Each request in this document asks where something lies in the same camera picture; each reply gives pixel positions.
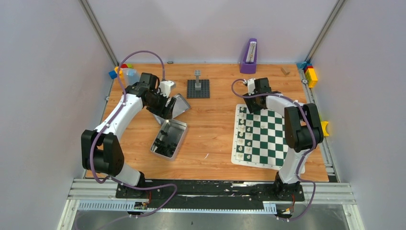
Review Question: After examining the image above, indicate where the green white chess mat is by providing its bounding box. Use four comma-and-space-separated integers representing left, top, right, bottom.
231, 104, 288, 171

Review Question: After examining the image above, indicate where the colourful toy blocks left corner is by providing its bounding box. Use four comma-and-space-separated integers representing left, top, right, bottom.
108, 63, 133, 80

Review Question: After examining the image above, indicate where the metal tin with black pieces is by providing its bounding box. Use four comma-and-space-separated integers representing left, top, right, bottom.
150, 119, 188, 161

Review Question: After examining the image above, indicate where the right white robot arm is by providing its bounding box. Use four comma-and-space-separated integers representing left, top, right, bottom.
243, 78, 324, 200

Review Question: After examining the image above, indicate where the yellow toy block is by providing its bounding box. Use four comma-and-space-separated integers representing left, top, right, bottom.
305, 68, 318, 88

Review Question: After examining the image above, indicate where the metal tin lid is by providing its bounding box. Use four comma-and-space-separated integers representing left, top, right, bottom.
171, 93, 191, 119

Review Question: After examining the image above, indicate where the grey lego tower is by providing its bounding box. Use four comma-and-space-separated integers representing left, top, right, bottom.
194, 70, 202, 91

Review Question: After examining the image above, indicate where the small wooden block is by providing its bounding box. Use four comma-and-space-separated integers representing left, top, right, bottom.
281, 67, 290, 76

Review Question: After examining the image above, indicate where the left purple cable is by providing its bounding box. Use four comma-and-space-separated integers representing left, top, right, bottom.
73, 50, 178, 230

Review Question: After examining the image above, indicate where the yellow curved toy piece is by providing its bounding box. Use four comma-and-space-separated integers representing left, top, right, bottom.
321, 121, 330, 137

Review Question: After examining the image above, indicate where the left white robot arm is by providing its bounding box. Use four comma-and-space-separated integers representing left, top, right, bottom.
81, 73, 176, 198

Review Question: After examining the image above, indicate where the translucent blue plastic container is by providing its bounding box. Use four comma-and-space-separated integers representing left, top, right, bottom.
123, 68, 140, 87

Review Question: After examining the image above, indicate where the dark grey lego baseplate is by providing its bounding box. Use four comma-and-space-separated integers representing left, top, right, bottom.
187, 80, 210, 99

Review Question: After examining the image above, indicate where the purple cable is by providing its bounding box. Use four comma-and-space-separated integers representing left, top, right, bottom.
231, 79, 318, 222
73, 50, 178, 230

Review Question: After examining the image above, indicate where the purple metronome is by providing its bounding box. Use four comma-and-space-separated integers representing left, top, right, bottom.
239, 38, 258, 74

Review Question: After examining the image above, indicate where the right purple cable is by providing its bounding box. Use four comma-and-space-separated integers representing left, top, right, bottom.
231, 79, 318, 222

